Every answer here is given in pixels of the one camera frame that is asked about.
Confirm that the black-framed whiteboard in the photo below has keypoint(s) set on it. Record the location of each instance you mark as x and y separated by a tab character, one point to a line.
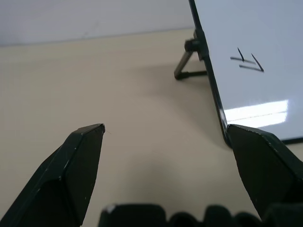
251	35

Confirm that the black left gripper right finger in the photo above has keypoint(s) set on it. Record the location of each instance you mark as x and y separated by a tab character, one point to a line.
265	170

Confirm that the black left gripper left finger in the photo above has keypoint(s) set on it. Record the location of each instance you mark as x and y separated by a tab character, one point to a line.
66	179

